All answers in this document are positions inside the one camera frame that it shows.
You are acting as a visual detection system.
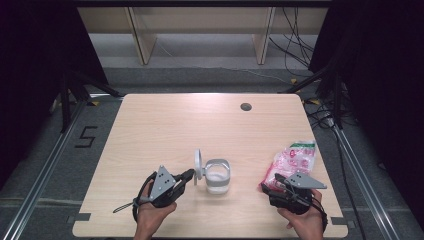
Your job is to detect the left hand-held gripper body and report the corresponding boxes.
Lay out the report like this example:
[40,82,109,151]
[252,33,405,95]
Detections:
[147,165,187,209]

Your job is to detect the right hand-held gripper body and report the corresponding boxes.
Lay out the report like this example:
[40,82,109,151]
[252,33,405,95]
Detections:
[268,171,328,216]

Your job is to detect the pink and white plastic bag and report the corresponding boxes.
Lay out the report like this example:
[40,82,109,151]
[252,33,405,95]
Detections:
[259,140,317,193]

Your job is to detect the clear jar with grey lid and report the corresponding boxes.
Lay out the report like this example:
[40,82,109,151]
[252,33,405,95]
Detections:
[193,148,232,196]

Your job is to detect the person's left hand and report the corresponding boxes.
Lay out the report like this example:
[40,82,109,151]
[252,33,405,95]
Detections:
[134,181,178,235]

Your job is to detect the person's right hand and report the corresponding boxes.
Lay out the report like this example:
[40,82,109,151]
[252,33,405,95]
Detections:
[277,188,324,235]

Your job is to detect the black metal stand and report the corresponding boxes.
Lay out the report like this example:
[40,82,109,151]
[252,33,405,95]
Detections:
[279,62,345,130]
[59,69,123,134]

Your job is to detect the dark curtain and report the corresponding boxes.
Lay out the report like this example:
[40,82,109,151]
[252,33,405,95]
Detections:
[0,0,111,189]
[308,0,424,229]

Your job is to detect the light wooden shelf unit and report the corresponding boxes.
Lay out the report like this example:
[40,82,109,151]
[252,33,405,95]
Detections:
[79,6,329,66]

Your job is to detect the aluminium floor rail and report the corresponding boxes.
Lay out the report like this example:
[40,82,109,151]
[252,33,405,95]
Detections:
[332,125,400,240]
[0,99,88,240]

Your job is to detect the black floor cables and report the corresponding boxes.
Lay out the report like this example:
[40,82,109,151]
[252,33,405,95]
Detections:
[303,99,338,132]

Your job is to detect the hanging black cables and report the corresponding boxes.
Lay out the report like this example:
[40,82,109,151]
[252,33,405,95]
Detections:
[268,7,318,78]

